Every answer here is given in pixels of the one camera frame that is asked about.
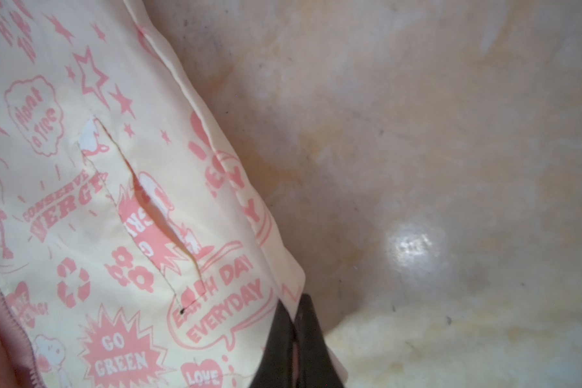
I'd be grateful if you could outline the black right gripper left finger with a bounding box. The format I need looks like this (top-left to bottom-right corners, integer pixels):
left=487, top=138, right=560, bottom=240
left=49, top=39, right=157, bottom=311
left=250, top=301, right=296, bottom=388

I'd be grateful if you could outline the cream pink printed jacket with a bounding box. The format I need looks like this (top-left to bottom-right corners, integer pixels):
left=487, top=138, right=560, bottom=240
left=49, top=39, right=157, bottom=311
left=0, top=1, right=305, bottom=387

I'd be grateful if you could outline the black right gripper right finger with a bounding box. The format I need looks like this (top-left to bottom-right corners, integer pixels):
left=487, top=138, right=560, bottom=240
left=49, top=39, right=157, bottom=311
left=294, top=294, right=344, bottom=388

